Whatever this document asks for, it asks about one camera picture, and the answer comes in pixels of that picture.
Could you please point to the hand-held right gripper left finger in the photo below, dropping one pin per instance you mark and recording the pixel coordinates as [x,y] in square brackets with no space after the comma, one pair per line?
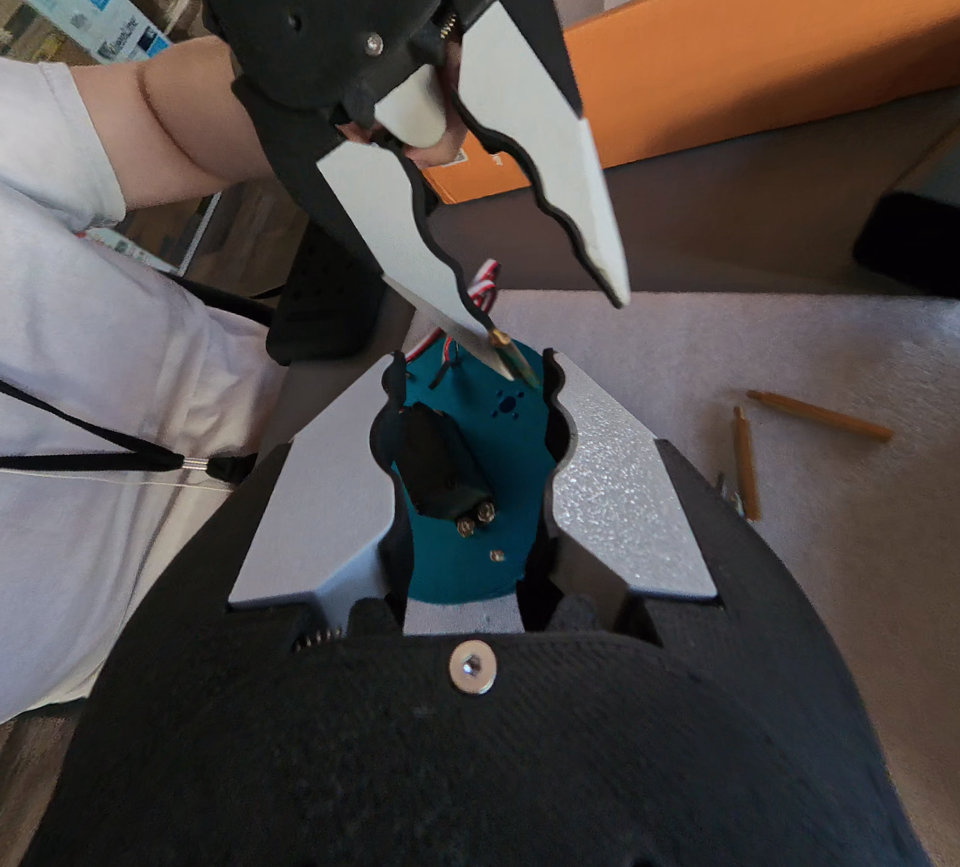
[322,507]

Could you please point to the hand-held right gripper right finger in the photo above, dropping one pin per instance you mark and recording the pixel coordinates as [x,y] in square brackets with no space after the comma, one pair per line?
[630,507]

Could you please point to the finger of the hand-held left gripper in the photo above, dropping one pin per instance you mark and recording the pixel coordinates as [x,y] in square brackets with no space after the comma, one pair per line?
[532,132]
[390,222]

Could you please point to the brass hex standoff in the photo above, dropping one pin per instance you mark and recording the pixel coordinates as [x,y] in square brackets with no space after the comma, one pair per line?
[745,466]
[517,357]
[821,415]

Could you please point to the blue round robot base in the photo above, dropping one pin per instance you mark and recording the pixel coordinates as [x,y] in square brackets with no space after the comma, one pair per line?
[465,567]

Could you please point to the person's left forearm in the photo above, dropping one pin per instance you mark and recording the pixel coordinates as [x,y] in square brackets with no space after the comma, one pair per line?
[172,124]

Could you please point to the person's left hand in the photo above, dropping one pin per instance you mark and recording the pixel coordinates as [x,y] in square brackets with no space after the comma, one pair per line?
[442,148]

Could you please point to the black servo motor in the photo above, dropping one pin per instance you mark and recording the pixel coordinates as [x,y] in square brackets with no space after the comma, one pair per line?
[442,462]

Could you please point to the white foam sheet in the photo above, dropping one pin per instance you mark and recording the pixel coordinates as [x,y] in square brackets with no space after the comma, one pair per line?
[750,357]

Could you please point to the orange cardboard box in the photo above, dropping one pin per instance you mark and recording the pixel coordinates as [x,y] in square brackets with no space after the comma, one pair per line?
[750,49]

